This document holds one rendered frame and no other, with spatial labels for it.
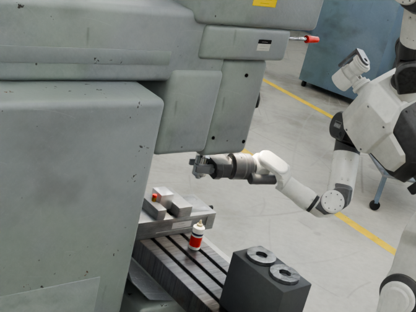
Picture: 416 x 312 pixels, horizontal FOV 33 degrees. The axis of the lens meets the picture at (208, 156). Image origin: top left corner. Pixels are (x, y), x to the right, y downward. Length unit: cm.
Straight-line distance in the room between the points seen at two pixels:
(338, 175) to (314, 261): 221
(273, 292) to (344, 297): 231
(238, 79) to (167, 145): 30
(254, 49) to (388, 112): 44
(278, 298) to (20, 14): 101
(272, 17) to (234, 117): 32
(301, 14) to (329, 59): 622
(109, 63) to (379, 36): 650
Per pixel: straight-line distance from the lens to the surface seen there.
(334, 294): 428
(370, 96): 214
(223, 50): 196
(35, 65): 168
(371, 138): 221
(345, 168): 238
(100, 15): 172
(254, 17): 199
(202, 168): 223
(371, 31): 813
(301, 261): 450
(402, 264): 232
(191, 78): 193
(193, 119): 199
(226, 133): 212
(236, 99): 209
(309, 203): 234
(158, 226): 241
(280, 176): 231
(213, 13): 189
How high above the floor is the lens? 210
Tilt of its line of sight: 22 degrees down
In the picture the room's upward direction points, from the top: 14 degrees clockwise
